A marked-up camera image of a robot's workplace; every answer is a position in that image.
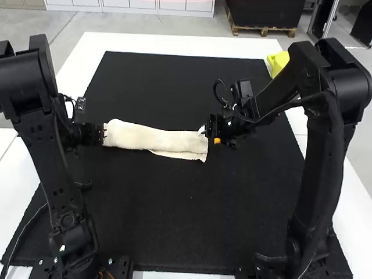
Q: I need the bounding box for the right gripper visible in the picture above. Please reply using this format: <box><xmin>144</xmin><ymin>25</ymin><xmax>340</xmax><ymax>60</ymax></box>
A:
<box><xmin>198</xmin><ymin>112</ymin><xmax>248</xmax><ymax>149</ymax></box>

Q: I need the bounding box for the aluminium frame rack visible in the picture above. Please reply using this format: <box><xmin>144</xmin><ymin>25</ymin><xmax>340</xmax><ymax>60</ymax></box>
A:
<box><xmin>306</xmin><ymin>0</ymin><xmax>341</xmax><ymax>40</ymax></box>

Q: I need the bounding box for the pale towel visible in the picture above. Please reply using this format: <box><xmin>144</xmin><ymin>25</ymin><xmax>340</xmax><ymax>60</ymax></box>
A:
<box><xmin>102</xmin><ymin>117</ymin><xmax>210</xmax><ymax>163</ymax></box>

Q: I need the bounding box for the black crate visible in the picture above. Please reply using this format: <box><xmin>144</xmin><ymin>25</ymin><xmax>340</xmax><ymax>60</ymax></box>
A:
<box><xmin>226</xmin><ymin>0</ymin><xmax>306</xmax><ymax>27</ymax></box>

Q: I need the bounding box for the yellow plastic block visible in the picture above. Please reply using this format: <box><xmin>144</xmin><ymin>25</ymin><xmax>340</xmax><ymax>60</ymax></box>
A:
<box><xmin>266</xmin><ymin>51</ymin><xmax>291</xmax><ymax>79</ymax></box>

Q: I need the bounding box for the black mat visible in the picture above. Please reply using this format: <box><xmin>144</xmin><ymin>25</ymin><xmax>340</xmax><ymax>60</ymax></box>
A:
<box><xmin>0</xmin><ymin>51</ymin><xmax>354</xmax><ymax>277</ymax></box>

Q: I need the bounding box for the black panel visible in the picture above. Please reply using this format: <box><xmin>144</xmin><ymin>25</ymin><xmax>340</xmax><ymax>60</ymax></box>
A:
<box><xmin>350</xmin><ymin>0</ymin><xmax>372</xmax><ymax>48</ymax></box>

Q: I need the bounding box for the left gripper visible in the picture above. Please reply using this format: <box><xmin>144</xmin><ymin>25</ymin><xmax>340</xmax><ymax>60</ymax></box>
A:
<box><xmin>71</xmin><ymin>121</ymin><xmax>106</xmax><ymax>148</ymax></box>

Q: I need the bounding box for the grey cupboard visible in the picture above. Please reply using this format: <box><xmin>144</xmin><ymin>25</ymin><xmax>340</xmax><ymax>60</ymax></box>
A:
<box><xmin>43</xmin><ymin>0</ymin><xmax>216</xmax><ymax>18</ymax></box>

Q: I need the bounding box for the wooden pallet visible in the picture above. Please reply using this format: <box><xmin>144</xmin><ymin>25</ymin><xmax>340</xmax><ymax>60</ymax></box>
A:
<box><xmin>225</xmin><ymin>2</ymin><xmax>298</xmax><ymax>38</ymax></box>

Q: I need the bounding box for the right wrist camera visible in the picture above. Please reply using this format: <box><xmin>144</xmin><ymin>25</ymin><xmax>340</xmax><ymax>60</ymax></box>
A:
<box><xmin>231</xmin><ymin>78</ymin><xmax>256</xmax><ymax>100</ymax></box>

